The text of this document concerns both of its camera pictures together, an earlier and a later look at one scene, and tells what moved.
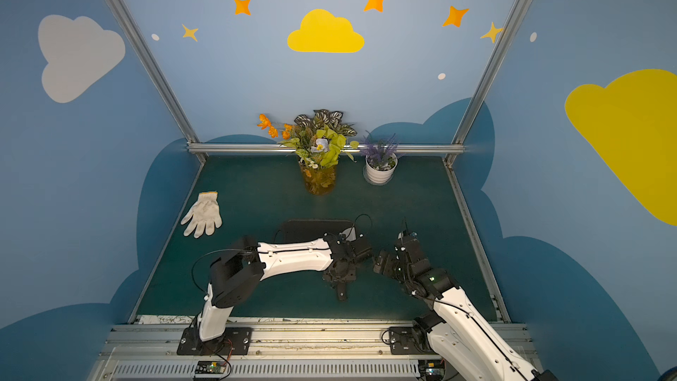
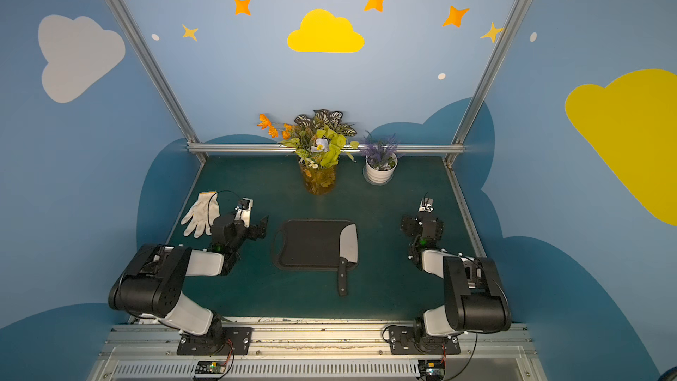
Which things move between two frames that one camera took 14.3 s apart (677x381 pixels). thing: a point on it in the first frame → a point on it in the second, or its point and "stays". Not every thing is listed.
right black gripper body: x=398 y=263 → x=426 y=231
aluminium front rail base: x=274 y=352 stays
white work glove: x=204 y=212 stays
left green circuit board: x=211 y=367 stays
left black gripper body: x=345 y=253 → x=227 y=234
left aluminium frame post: x=143 y=49 stays
